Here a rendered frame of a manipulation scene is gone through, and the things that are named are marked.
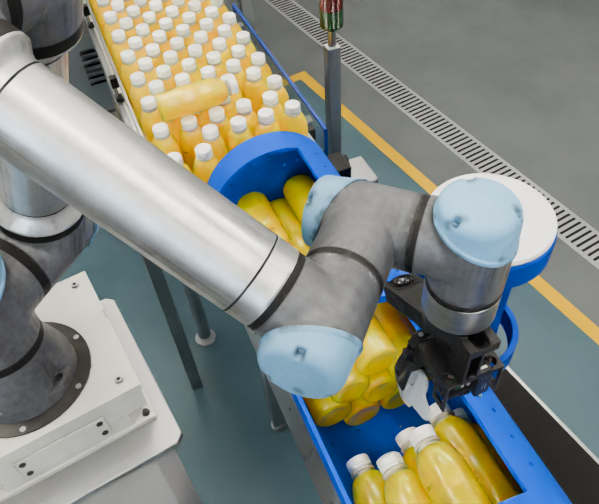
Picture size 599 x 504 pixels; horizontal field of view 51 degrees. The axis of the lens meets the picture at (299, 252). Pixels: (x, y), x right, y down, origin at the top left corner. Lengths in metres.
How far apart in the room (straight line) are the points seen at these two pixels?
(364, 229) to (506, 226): 0.12
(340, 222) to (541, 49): 3.53
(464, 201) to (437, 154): 2.62
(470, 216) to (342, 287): 0.12
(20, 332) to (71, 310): 0.19
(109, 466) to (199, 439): 1.29
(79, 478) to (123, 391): 0.15
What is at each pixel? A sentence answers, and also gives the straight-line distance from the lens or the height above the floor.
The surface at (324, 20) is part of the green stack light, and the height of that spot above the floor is 1.19.
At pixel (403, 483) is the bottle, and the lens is 0.95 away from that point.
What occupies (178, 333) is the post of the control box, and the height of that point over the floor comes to 0.36.
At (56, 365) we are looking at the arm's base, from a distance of 0.93.
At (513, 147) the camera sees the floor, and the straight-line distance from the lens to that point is 3.27.
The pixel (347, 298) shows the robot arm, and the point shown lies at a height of 1.62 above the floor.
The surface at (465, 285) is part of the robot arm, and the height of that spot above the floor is 1.57.
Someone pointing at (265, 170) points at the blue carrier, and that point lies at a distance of 1.33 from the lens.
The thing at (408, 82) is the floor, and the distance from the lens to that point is 3.64.
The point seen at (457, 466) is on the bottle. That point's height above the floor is 1.19.
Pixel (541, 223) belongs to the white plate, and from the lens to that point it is 1.42.
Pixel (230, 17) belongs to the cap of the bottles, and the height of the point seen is 1.10.
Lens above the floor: 2.02
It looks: 49 degrees down
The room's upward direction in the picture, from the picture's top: 5 degrees counter-clockwise
